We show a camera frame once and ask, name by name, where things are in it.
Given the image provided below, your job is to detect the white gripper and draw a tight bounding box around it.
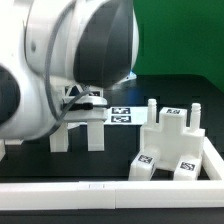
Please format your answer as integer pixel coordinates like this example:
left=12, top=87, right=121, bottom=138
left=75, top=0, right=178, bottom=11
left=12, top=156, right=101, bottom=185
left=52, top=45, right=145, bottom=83
left=64, top=96, right=108, bottom=122

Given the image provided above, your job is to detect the white chair back frame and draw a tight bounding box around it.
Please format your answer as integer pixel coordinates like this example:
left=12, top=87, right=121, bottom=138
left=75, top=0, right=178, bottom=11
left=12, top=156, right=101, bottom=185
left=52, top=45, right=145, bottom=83
left=50, top=88, right=105, bottom=152

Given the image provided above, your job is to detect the white chair seat block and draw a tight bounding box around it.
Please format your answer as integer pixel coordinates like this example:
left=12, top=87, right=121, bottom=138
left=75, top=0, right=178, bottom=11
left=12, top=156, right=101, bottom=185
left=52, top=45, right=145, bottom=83
left=140, top=99, right=205, bottom=171

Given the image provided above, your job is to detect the flat white tagged plate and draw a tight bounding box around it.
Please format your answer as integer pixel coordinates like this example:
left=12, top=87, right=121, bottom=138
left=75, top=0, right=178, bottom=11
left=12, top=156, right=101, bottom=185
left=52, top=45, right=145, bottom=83
left=105, top=107, right=147, bottom=125

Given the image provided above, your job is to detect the white front fence bar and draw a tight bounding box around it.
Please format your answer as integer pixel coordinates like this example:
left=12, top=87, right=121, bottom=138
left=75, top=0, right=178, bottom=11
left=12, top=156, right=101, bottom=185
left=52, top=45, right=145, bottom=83
left=0, top=181, right=224, bottom=211

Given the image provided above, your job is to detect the white fence bar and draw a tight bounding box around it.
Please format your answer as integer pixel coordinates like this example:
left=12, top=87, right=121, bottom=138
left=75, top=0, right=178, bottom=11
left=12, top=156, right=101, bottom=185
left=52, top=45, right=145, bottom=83
left=0, top=181, right=224, bottom=211
left=202, top=137, right=224, bottom=181

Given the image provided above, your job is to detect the white fence piece left edge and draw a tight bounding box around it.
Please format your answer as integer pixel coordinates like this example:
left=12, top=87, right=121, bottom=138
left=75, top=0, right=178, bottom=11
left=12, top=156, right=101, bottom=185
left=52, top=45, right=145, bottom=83
left=0, top=139, right=5, bottom=161

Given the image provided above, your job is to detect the white right fence bar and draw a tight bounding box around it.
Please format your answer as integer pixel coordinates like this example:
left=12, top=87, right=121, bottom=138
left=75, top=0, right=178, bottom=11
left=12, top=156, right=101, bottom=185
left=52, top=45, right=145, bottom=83
left=202, top=137, right=224, bottom=181

